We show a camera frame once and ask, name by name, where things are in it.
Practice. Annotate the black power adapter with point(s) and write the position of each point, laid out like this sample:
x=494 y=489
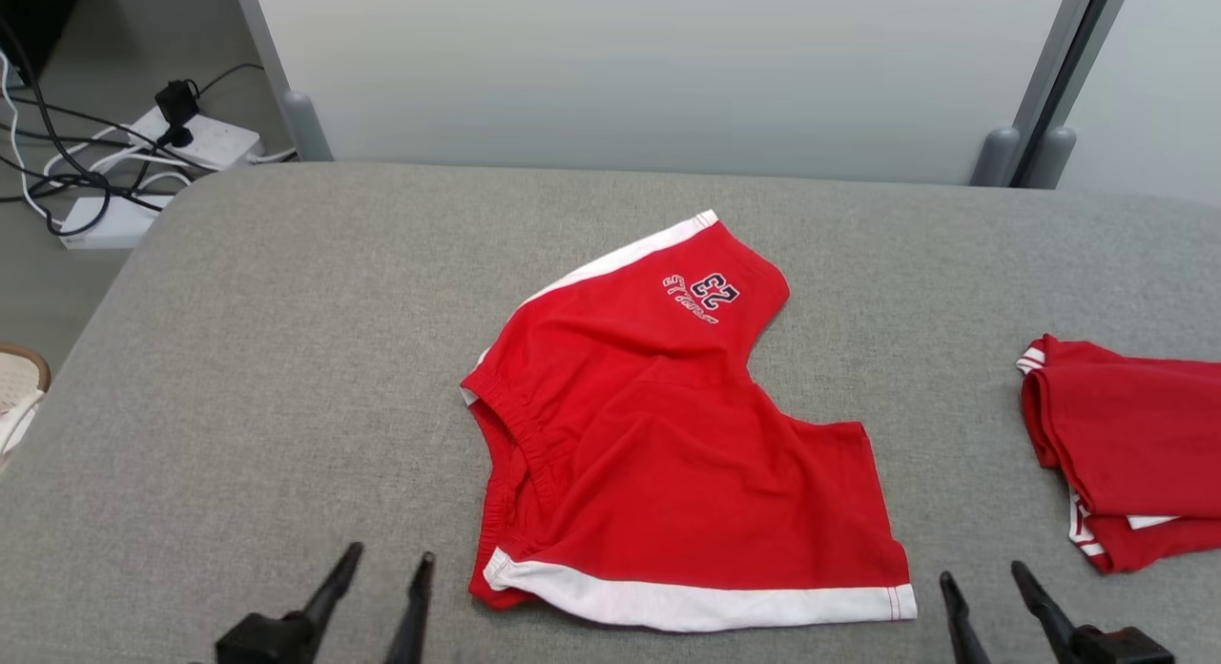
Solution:
x=176 y=101

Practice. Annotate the wide white partition panel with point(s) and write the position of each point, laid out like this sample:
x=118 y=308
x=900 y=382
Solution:
x=668 y=72

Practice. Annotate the black computer tower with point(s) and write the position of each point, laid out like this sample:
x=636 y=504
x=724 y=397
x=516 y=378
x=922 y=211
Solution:
x=38 y=10

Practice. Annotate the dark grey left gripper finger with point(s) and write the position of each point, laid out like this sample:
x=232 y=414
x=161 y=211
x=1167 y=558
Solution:
x=336 y=588
x=415 y=621

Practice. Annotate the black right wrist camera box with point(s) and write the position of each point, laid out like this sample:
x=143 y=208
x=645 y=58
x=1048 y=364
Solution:
x=1121 y=647

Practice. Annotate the wicker laundry basket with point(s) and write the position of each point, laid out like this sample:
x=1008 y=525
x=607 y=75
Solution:
x=19 y=378

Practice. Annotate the red Bulls shorts white stripes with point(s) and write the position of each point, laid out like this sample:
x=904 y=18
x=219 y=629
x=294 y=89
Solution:
x=668 y=454

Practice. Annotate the white power strip with plugs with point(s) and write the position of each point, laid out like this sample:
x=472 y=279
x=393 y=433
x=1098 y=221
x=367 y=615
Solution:
x=215 y=139

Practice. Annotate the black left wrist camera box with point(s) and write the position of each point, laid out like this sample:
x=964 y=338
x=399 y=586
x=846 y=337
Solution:
x=262 y=640

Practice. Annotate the narrow white partition panel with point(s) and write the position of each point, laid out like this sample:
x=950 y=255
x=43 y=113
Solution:
x=1154 y=82

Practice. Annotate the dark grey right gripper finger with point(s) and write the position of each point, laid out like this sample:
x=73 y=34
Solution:
x=965 y=631
x=1045 y=607

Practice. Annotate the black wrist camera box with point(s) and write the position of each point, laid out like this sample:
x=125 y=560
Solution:
x=1121 y=647
x=262 y=640

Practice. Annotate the red Bulls jersey white sleeves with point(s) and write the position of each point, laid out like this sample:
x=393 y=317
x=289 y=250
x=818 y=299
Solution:
x=1135 y=445

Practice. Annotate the plain white power strip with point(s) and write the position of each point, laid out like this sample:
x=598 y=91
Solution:
x=114 y=225

